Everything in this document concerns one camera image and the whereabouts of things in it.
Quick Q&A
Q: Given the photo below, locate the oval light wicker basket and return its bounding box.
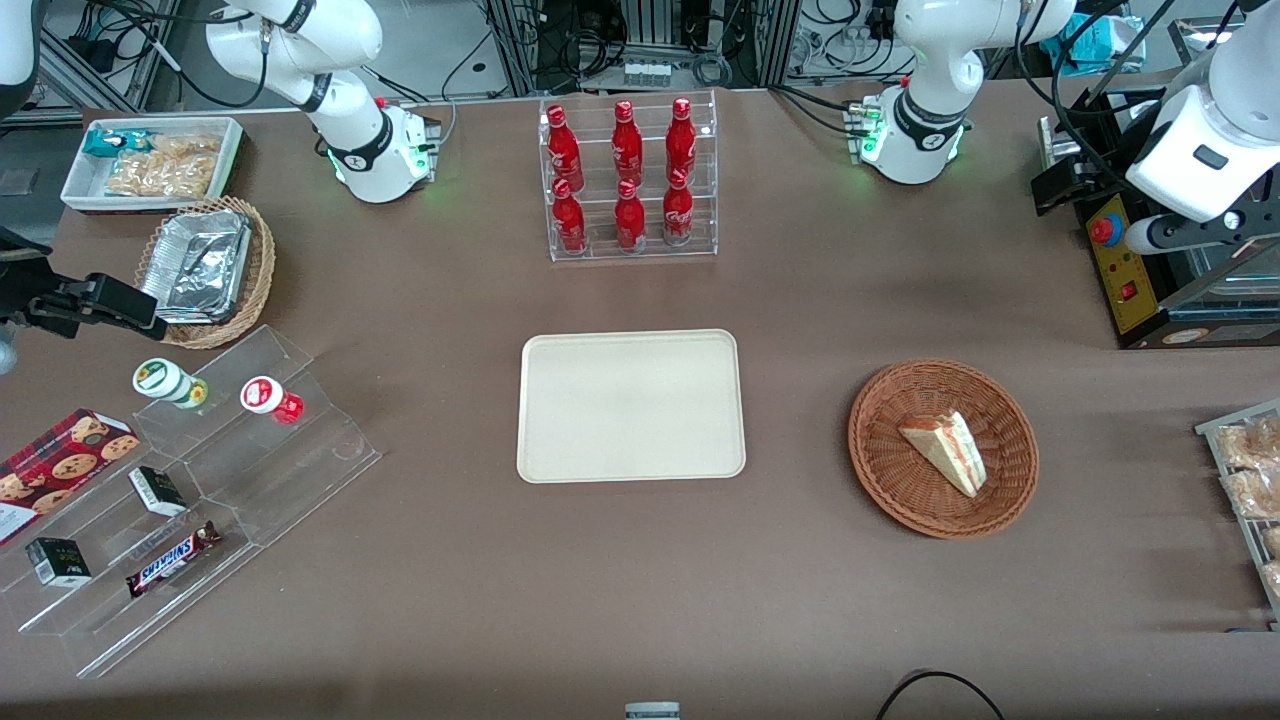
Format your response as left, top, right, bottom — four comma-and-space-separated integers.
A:
134, 195, 277, 351

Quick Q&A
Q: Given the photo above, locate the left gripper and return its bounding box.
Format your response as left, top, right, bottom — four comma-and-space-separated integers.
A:
1033, 140, 1136, 217

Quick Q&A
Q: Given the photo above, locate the tray of wrapped pastries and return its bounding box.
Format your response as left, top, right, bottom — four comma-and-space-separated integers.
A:
1194, 399, 1280, 634

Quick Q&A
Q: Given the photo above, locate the clear acrylic bottle rack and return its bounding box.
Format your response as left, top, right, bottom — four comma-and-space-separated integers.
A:
539, 89, 720, 264

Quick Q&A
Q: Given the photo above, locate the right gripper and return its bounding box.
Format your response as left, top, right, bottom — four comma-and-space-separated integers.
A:
0, 262, 169, 342

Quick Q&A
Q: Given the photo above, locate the silver metal box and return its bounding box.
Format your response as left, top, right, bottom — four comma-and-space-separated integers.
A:
1038, 114, 1087, 173

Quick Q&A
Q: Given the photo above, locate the triangular sandwich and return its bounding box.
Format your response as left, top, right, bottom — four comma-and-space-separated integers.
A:
897, 410, 989, 499

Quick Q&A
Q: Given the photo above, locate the aluminium frame post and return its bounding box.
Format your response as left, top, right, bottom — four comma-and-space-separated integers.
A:
758, 0, 803, 89
484, 0, 542, 98

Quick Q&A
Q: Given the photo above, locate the black floor cable loop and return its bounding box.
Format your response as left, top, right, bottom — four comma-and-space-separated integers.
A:
876, 669, 1008, 720

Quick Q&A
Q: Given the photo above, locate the clear bag of crackers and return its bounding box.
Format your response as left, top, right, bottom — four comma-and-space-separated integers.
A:
104, 150, 218, 200
148, 133, 223, 162

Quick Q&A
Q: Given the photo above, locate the red lid yogurt cup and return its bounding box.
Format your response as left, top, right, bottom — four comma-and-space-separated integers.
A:
239, 375, 306, 425

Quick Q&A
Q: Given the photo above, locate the black food display case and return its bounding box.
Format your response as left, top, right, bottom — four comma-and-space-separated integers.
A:
1075, 15, 1280, 350

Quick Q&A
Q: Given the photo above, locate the Snickers chocolate bar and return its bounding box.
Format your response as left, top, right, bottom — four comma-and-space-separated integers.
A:
124, 520, 223, 599

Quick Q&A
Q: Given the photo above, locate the beige rectangular plastic tray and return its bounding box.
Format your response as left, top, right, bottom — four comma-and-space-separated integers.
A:
516, 329, 748, 485

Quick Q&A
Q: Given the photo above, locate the small black carton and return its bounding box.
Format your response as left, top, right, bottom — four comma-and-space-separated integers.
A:
24, 536, 93, 587
127, 465, 189, 518

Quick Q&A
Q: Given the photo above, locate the red cola bottle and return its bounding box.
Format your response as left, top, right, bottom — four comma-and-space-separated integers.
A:
551, 178, 589, 255
613, 178, 648, 252
611, 99, 645, 187
662, 168, 695, 248
666, 96, 698, 185
545, 104, 585, 193

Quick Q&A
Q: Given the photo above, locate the round brown wicker basket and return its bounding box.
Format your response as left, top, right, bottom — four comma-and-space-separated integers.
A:
848, 359, 1040, 541

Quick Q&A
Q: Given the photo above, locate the teal snack packet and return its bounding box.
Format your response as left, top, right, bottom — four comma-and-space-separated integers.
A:
82, 128, 154, 159

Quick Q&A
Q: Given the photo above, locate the white rectangular plastic bin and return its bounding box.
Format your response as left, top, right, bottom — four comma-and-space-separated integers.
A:
60, 116, 245, 215

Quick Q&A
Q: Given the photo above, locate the green lid yogurt cup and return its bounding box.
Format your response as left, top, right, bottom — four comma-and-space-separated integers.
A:
132, 357, 210, 410

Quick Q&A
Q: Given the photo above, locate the teal plastic bag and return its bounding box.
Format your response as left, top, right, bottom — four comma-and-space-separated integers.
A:
1038, 12, 1147, 78

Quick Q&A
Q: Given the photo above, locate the silver foil tray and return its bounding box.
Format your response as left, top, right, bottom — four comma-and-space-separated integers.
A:
139, 209, 253, 325

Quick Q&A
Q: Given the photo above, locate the red cookie box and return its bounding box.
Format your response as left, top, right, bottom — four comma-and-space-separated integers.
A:
0, 407, 142, 547

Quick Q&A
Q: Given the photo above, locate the clear acrylic stepped stand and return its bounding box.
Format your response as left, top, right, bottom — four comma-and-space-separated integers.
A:
132, 324, 384, 549
0, 440, 264, 680

